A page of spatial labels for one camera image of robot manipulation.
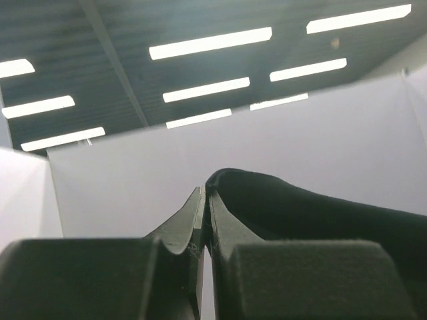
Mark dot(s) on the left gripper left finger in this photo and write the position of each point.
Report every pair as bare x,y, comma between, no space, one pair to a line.
159,276

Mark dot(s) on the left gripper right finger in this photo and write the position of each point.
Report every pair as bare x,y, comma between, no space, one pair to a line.
293,279

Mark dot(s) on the black t-shirt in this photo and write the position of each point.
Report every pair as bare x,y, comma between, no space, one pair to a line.
277,211

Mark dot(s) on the ceiling light panel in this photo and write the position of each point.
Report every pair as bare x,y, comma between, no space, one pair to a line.
63,139
206,90
356,19
15,67
310,69
38,107
210,43
199,118
272,103

